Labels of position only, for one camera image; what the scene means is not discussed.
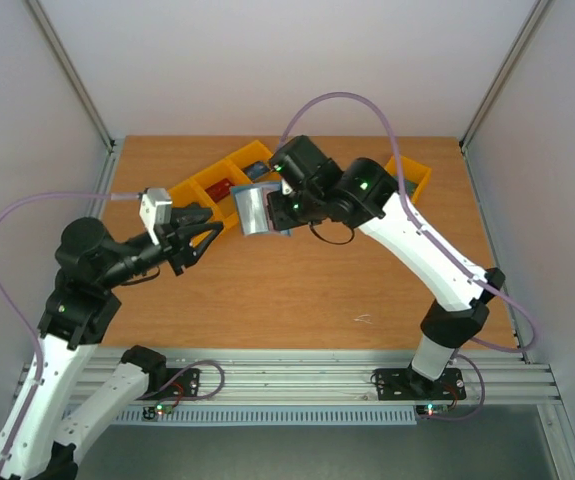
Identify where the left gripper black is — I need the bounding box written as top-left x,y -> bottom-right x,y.
99,206 -> 224,290

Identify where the grey credit card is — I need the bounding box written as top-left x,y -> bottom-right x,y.
174,202 -> 213,225

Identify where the teal leather card holder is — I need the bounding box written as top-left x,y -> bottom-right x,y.
230,181 -> 291,237

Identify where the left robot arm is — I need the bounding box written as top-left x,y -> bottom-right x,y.
0,204 -> 223,479

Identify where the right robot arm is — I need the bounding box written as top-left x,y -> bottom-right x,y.
267,135 -> 505,398

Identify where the red credit card in bin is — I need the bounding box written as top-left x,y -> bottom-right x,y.
205,178 -> 234,203

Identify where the blue credit card in bin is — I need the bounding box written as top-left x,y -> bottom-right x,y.
242,161 -> 271,182

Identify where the green credit card in bin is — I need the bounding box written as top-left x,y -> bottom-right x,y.
404,179 -> 417,196

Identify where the yellow three-compartment bin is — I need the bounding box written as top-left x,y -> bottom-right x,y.
168,140 -> 280,231

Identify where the small yellow bin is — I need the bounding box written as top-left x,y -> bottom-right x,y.
385,155 -> 432,205

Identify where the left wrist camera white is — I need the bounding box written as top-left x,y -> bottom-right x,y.
139,187 -> 173,245

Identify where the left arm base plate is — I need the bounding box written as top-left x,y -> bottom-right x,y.
140,368 -> 201,401

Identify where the grey slotted cable duct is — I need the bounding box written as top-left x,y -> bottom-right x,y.
110,404 -> 417,428

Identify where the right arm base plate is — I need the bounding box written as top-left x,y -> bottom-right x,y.
370,367 -> 467,401

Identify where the left aluminium corner post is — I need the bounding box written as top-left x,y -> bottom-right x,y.
25,0 -> 117,151

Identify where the aluminium corner post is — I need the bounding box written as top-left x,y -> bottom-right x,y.
458,0 -> 554,151
25,0 -> 117,151

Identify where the aluminium rail frame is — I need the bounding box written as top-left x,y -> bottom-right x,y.
12,347 -> 563,406

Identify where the right aluminium corner post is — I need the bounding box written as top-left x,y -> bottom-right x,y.
458,0 -> 554,151

